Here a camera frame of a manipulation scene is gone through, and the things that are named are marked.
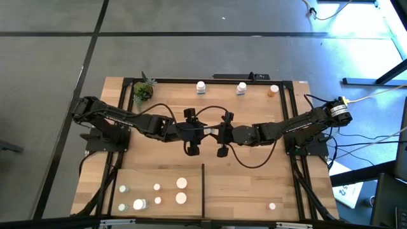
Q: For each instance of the grey monitor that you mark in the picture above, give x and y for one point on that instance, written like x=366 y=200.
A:
x=402 y=143

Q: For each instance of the small teal medicine bottle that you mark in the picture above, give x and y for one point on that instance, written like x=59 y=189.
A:
x=209 y=131
x=122 y=207

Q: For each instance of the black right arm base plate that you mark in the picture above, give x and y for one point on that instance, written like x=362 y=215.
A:
x=319 y=149

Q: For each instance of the small potted green plant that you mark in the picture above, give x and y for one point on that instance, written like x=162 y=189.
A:
x=143 y=91

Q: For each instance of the white bottle blue label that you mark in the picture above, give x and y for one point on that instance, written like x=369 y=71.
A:
x=242 y=86
x=200 y=86

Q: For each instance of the black rig crossbeam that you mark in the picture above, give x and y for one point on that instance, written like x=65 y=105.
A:
x=47 y=222

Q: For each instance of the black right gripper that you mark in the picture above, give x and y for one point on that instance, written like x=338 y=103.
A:
x=227 y=135

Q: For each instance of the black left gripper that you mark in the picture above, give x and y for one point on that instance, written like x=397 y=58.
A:
x=189 y=132

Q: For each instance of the large orange medicine bottle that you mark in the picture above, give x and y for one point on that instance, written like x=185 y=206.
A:
x=181 y=198
x=181 y=183

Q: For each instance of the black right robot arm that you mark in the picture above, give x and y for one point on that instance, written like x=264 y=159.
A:
x=295 y=125

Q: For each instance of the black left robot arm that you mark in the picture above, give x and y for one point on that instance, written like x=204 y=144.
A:
x=127 y=119

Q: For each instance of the black keyboard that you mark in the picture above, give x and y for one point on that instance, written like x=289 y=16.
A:
x=402 y=217

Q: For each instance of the clear teal plastic cup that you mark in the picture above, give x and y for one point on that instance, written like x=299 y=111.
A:
x=123 y=189

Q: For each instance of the small white-capped medicine bottle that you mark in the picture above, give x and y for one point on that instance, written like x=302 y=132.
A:
x=156 y=187

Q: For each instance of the black aluminium table frame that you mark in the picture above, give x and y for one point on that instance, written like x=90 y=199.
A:
x=127 y=82

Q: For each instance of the black desk leg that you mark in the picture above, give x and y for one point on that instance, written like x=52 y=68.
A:
x=365 y=81
x=362 y=173

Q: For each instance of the floor power plug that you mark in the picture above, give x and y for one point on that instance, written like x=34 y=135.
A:
x=313 y=12

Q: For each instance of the white printed paper sheet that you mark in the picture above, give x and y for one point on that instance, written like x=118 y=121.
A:
x=346 y=191

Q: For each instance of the black flat bar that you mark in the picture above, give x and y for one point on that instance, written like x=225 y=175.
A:
x=235 y=76

